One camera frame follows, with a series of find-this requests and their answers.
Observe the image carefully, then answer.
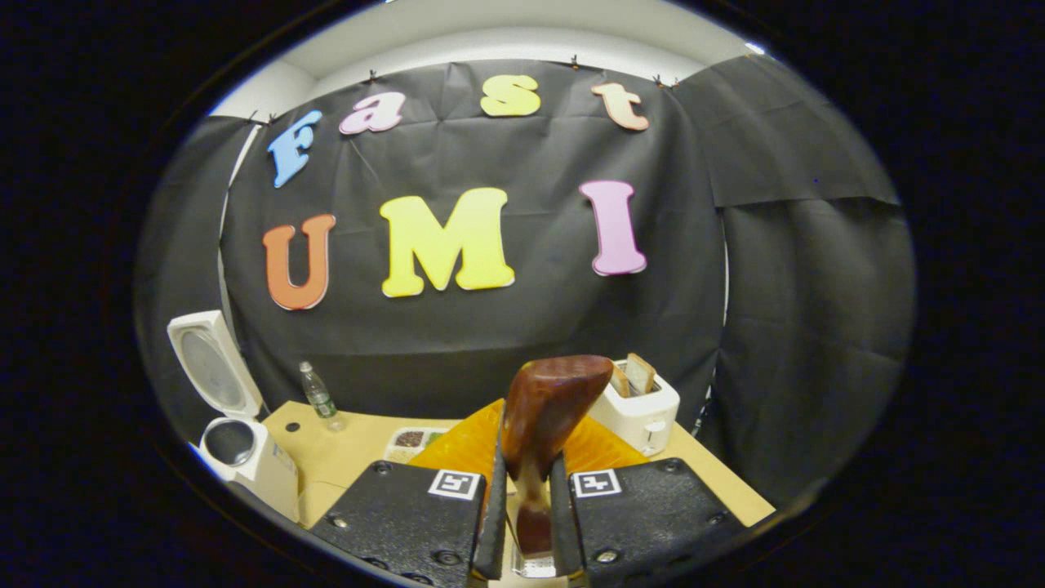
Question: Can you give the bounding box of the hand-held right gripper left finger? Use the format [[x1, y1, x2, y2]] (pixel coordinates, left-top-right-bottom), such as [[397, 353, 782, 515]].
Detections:
[[309, 399, 509, 588]]

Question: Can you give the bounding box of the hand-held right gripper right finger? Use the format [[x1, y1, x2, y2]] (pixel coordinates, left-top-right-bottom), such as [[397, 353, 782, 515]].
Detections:
[[549, 412, 748, 585]]

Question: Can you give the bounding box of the brown wooden spoon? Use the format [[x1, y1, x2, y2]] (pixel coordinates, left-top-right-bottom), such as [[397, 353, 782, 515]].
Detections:
[[500, 354, 615, 558]]

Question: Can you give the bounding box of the white rice cooker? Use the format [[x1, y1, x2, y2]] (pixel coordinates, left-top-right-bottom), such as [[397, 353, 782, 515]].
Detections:
[[167, 310, 301, 523]]

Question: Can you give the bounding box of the white divided grain dish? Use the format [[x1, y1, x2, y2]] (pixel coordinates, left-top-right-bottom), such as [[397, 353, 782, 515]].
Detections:
[[384, 426, 448, 465]]

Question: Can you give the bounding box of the white toaster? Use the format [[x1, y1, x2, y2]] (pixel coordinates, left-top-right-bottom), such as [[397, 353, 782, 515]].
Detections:
[[589, 367, 681, 457]]

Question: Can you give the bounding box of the black backdrop cloth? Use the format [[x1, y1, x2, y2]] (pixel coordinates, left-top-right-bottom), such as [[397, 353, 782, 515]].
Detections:
[[135, 53, 917, 507]]

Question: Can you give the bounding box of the clear plastic water bottle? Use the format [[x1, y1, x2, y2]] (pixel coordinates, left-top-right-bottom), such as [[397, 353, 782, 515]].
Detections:
[[299, 361, 345, 432]]

